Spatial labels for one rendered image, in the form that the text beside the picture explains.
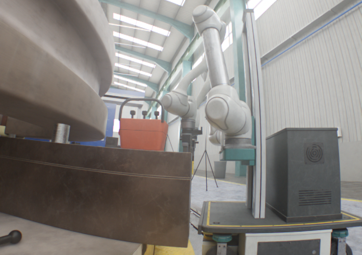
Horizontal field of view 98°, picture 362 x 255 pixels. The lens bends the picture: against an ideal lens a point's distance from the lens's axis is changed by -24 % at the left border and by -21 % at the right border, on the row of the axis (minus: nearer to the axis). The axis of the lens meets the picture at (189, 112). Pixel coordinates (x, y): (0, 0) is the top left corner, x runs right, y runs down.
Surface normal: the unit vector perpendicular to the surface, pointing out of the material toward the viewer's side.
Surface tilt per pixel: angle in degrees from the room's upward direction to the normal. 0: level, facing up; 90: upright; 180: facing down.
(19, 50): 90
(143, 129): 97
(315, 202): 90
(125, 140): 97
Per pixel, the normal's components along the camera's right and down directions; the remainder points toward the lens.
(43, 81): 0.99, 0.01
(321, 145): -0.11, -0.24
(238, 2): 0.33, -0.22
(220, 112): -0.54, -0.17
